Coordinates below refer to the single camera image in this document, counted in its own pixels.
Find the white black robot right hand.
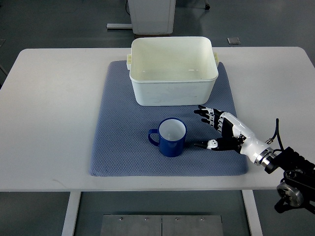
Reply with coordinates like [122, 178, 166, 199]
[194, 105, 274, 168]

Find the blue mug white inside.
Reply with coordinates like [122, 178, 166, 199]
[148, 118, 187, 158]

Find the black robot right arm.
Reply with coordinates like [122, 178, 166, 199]
[265, 147, 315, 213]

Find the white plastic box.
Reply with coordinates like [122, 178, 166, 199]
[126, 36, 219, 106]

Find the white right table leg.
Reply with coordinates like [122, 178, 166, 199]
[242, 190, 263, 236]

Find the white table leg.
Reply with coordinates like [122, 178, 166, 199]
[242, 190, 263, 236]
[62, 191, 81, 236]

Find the small grey floor socket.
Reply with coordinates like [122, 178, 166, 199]
[227, 37, 241, 45]

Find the blue quilted mat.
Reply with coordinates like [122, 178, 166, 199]
[89, 60, 248, 177]

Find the white cabinet on floor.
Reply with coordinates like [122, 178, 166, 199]
[106, 0, 177, 35]

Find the grey metal floor plate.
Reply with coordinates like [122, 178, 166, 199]
[100, 214, 223, 236]

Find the white left table leg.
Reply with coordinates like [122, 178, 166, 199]
[62, 191, 81, 236]

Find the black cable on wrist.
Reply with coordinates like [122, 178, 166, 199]
[265, 118, 285, 151]

